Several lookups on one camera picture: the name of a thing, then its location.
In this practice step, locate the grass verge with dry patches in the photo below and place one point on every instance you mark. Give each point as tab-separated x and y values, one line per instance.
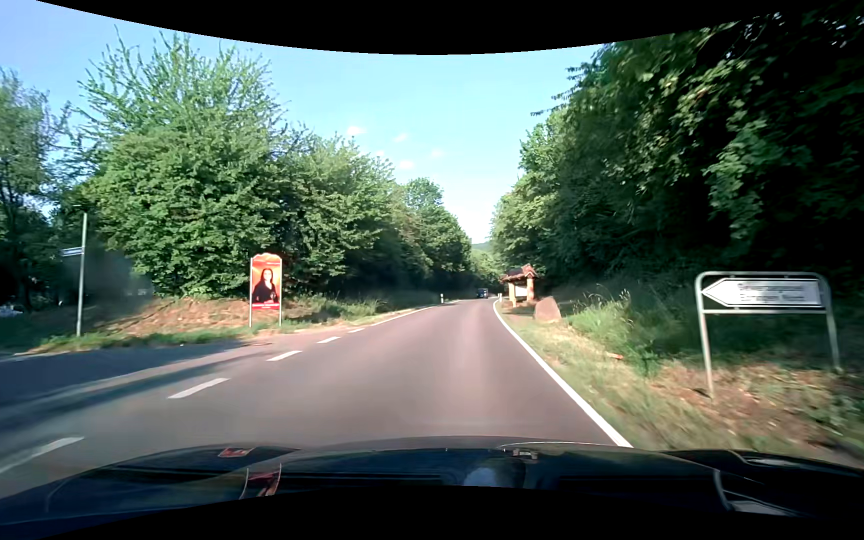
672	397

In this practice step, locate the street name sign on pole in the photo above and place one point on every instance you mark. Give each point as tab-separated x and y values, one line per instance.
81	270

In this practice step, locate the road markings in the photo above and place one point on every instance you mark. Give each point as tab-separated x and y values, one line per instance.
565	386

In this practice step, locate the white arrow direction sign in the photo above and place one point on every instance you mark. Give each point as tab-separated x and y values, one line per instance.
762	292

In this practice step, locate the grey asphalt road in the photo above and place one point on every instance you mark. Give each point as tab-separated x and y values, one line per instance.
417	375

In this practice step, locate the wooden roofed shelter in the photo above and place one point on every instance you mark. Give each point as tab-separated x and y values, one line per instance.
520	281

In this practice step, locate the reddish boulder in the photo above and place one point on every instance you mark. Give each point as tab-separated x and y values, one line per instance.
547	310

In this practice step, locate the wood of dense trees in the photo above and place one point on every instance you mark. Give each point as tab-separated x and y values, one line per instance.
702	165

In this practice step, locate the car's own bonnet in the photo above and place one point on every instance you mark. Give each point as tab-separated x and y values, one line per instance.
417	480

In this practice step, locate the red billboard on posts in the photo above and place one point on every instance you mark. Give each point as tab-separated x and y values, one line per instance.
266	283

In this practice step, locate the grass bank with brown earth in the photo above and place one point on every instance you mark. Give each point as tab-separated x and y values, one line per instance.
177	319

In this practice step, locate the row of trees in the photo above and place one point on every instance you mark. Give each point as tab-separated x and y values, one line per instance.
199	202

